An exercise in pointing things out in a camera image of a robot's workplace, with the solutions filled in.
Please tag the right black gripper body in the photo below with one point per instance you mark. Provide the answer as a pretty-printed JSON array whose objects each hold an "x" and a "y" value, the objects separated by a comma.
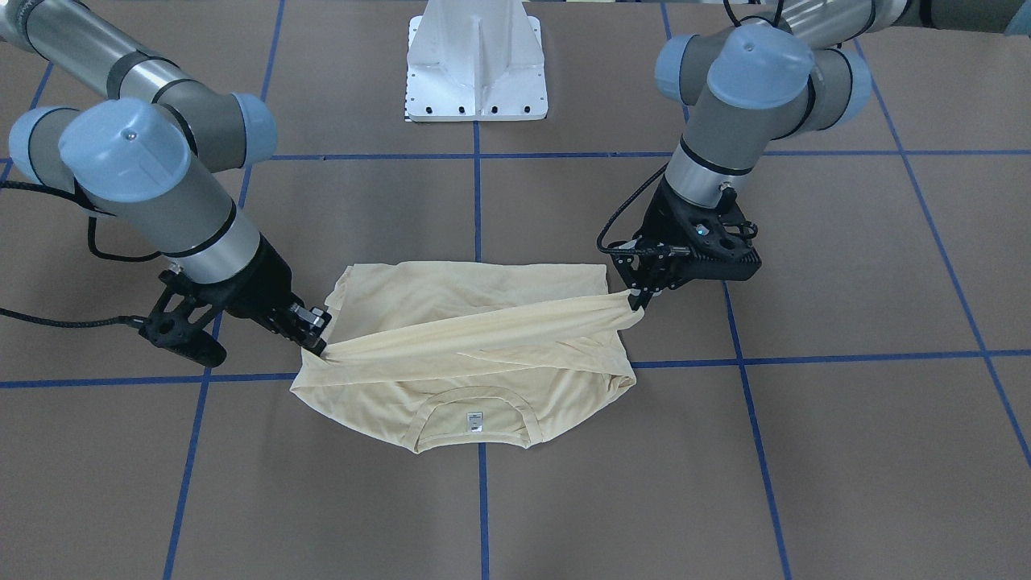
[{"x": 262, "y": 284}]

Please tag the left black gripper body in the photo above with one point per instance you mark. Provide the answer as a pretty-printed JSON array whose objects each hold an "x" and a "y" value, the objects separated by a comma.
[{"x": 659, "y": 213}]

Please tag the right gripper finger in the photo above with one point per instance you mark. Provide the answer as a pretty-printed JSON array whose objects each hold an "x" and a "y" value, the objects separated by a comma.
[{"x": 313, "y": 343}]

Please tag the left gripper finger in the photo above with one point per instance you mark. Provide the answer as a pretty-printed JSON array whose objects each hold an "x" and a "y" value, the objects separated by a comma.
[{"x": 639, "y": 299}]

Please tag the cream long sleeve shirt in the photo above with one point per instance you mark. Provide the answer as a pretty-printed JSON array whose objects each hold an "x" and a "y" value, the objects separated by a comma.
[{"x": 429, "y": 353}]

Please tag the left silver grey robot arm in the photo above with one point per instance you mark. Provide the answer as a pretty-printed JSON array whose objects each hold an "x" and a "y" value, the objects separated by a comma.
[{"x": 767, "y": 77}]

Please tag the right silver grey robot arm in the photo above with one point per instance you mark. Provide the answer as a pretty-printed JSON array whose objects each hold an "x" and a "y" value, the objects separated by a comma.
[{"x": 148, "y": 155}]

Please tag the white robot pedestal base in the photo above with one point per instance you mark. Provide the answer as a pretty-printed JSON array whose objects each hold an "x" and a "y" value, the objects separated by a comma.
[{"x": 474, "y": 61}]

